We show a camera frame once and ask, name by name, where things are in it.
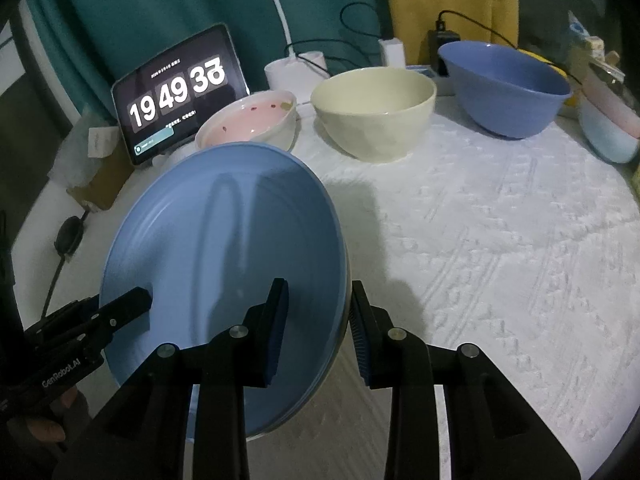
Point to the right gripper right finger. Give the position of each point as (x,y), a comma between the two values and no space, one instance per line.
(493,431)

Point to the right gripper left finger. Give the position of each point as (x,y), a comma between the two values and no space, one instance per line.
(141,432)

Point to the blue plate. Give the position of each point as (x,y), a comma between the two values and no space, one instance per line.
(207,239)

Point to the pink strawberry bowl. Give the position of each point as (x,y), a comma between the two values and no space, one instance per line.
(264,117)

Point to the cream yellow bowl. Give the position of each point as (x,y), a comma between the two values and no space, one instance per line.
(375,114)

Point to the large blue bowl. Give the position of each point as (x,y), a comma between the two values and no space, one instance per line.
(504,90)

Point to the left hand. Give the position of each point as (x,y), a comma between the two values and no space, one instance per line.
(48,431)

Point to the black round device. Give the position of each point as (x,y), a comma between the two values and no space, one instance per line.
(66,243)

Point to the white tablecloth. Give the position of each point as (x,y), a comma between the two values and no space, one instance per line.
(528,248)

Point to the cardboard box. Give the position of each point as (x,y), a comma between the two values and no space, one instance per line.
(103,189)

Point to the small white box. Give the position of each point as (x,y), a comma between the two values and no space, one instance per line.
(102,141)

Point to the tablet showing clock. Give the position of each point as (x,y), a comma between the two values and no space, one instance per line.
(164,102)

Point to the light blue bowl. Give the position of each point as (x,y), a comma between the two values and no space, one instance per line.
(608,140)

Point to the teal curtain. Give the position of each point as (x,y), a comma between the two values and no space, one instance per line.
(93,43)

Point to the pink bowl in stack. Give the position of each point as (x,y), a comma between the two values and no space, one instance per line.
(612,98)

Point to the white desk lamp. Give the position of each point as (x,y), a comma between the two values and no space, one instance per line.
(297,73)

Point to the steel bowl on top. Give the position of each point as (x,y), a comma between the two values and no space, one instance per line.
(610,69)

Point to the white basket with items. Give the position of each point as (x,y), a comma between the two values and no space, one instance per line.
(582,46)

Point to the white charger plug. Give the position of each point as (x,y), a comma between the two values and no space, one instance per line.
(392,53)

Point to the yellow curtain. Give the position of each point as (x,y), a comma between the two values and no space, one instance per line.
(450,5)

